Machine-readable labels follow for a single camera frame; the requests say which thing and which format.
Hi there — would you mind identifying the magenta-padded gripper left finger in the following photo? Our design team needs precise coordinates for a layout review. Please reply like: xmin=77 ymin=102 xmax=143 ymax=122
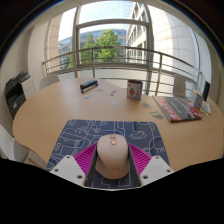
xmin=49 ymin=143 xmax=98 ymax=188

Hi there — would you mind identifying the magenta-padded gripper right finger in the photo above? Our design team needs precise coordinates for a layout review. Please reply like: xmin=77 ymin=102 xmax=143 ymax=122
xmin=128 ymin=143 xmax=175 ymax=187

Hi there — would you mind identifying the pale pink computer mouse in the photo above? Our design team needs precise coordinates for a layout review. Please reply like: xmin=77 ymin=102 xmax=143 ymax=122
xmin=94 ymin=133 xmax=130 ymax=180

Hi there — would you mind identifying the dark blue patterned mouse pad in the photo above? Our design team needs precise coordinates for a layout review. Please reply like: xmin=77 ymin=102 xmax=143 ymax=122
xmin=46 ymin=119 xmax=171 ymax=189

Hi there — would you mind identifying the teal paper card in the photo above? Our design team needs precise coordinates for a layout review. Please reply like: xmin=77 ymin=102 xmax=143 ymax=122
xmin=148 ymin=110 xmax=165 ymax=120

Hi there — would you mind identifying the pale paper card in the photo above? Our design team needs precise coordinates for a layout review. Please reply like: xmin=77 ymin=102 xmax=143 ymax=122
xmin=139 ymin=101 xmax=152 ymax=110

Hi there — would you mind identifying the red and blue magazine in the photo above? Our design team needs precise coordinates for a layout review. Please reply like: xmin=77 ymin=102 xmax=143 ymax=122
xmin=152 ymin=95 xmax=203 ymax=123

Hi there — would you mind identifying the blue and yellow booklet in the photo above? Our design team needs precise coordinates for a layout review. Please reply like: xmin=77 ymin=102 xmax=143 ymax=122
xmin=199 ymin=99 xmax=213 ymax=116

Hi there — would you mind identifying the black whiteboard eraser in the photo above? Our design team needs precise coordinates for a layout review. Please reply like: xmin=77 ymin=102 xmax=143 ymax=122
xmin=79 ymin=79 xmax=99 ymax=94

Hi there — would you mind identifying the black office printer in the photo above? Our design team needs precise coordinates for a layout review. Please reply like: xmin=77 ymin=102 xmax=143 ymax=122
xmin=4 ymin=70 xmax=36 ymax=119

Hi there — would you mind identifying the black cylindrical bottle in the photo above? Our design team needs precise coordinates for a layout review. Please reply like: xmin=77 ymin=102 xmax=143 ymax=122
xmin=201 ymin=80 xmax=212 ymax=102

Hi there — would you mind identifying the metal balcony railing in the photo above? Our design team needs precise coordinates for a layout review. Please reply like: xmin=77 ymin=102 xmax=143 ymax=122
xmin=42 ymin=46 xmax=204 ymax=98

